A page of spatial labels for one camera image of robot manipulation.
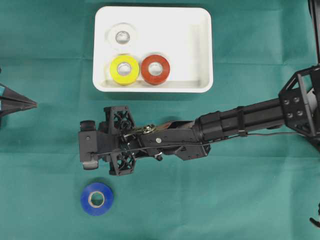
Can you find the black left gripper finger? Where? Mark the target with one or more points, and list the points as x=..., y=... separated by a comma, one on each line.
x=7, y=109
x=11, y=95

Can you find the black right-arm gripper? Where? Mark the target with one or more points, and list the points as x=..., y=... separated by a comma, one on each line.
x=119, y=151

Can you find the yellow tape roll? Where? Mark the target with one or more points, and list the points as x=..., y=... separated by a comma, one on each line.
x=124, y=69

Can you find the red tape roll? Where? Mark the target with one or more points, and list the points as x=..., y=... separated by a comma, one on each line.
x=155, y=69

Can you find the white tape roll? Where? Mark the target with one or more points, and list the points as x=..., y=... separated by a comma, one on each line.
x=122, y=36

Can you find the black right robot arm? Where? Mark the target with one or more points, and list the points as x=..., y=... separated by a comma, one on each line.
x=297, y=107

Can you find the blue tape roll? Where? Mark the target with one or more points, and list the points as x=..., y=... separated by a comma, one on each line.
x=107, y=199

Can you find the white plastic case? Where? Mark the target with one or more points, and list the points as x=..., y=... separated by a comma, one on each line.
x=182, y=35

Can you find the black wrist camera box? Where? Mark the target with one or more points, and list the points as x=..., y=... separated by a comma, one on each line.
x=88, y=145

